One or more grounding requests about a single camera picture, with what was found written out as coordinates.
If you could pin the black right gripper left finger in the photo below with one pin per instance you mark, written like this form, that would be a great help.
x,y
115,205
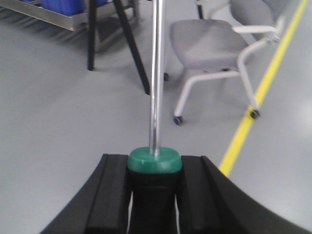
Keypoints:
x,y
101,205

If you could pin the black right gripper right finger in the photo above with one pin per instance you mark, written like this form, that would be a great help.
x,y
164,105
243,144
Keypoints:
x,y
209,203

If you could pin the green black handle screwdriver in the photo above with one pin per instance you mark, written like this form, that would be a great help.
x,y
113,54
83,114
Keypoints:
x,y
154,170

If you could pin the grey office chair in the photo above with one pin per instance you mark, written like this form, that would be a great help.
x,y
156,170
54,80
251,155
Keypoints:
x,y
222,44

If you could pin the metal shelf with blue bins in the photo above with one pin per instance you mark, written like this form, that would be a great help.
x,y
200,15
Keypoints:
x,y
71,23

